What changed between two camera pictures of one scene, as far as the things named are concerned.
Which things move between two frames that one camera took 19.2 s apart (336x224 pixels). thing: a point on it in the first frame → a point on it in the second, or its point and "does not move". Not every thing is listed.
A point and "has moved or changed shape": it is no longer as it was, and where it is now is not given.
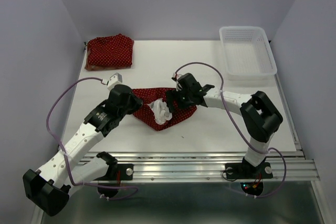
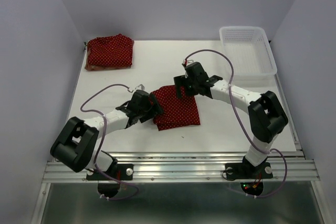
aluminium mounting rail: (287, 166) does not move
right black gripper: (171, 95) → (181, 81)
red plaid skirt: (94, 67) does not move
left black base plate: (119, 172) does not move
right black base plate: (243, 170) does not move
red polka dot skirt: (116, 51) does not move
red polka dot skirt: (145, 114) has moved or changed shape
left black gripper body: (133, 106) → (145, 113)
